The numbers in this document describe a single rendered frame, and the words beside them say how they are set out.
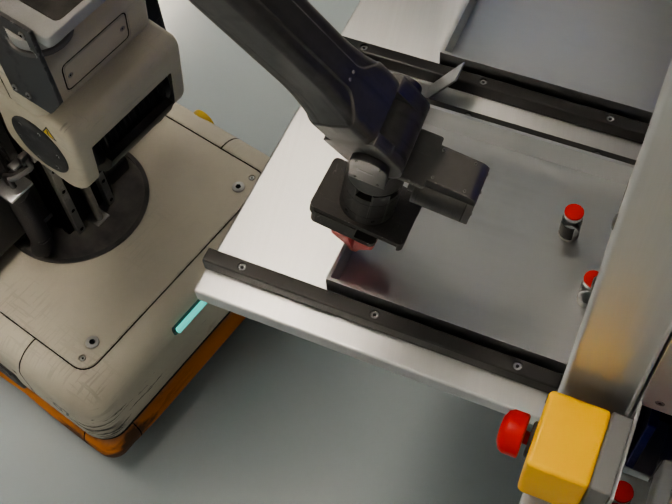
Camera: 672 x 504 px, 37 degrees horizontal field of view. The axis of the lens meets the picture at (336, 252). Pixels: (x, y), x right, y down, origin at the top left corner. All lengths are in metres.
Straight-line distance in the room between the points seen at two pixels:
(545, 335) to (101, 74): 0.71
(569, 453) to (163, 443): 1.25
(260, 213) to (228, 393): 0.91
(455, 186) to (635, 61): 0.46
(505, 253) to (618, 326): 0.34
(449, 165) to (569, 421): 0.24
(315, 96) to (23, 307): 1.16
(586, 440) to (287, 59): 0.39
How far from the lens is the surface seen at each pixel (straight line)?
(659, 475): 0.97
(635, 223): 0.68
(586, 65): 1.28
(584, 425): 0.87
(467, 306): 1.07
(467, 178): 0.90
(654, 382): 0.86
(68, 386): 1.78
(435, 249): 1.10
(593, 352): 0.84
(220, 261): 1.09
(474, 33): 1.30
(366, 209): 0.97
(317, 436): 1.96
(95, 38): 1.38
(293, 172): 1.17
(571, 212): 1.09
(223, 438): 1.98
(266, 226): 1.13
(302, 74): 0.77
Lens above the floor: 1.82
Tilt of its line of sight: 58 degrees down
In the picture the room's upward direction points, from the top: 6 degrees counter-clockwise
